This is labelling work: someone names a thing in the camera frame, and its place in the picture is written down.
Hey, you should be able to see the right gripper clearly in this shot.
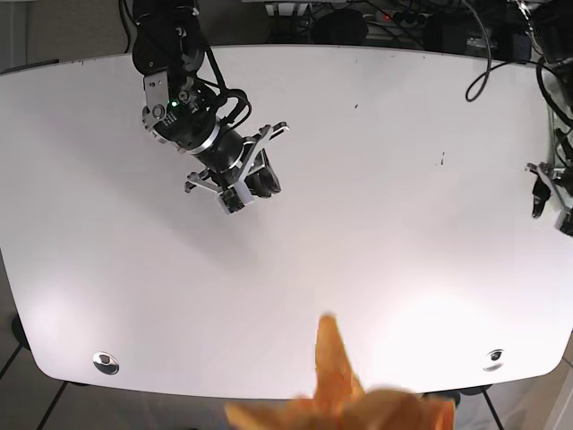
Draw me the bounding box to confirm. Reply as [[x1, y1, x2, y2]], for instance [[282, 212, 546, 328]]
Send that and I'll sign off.
[[142, 70, 289, 215]]

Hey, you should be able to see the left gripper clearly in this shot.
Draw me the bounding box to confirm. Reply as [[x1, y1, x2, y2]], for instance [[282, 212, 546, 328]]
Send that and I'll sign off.
[[524, 129, 573, 237]]

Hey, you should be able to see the orange T-shirt black script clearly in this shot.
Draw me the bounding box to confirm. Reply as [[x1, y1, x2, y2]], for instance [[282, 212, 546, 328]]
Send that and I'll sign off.
[[225, 314, 456, 430]]

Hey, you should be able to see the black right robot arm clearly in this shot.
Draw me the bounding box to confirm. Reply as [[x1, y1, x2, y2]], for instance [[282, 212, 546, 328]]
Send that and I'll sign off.
[[118, 1, 288, 214]]

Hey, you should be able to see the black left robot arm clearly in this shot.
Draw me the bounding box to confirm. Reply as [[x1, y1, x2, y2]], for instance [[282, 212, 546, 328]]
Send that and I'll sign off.
[[517, 1, 572, 237]]

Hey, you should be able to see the right silver table grommet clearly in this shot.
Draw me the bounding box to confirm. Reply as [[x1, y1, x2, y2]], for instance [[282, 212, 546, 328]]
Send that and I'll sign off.
[[483, 349, 504, 372]]

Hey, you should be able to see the silver table grommet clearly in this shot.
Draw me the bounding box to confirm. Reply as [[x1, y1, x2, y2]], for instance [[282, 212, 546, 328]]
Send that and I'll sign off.
[[483, 349, 504, 372], [92, 351, 119, 375]]

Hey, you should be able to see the black round stand base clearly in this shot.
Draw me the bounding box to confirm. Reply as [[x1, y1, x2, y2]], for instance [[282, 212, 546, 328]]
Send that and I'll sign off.
[[422, 391, 461, 409]]

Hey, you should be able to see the left silver table grommet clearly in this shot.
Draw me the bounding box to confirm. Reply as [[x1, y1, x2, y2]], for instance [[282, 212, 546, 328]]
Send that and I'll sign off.
[[92, 351, 119, 375]]

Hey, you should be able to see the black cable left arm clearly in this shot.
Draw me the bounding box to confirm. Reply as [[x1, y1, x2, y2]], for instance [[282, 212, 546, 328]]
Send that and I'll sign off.
[[460, 0, 514, 103]]

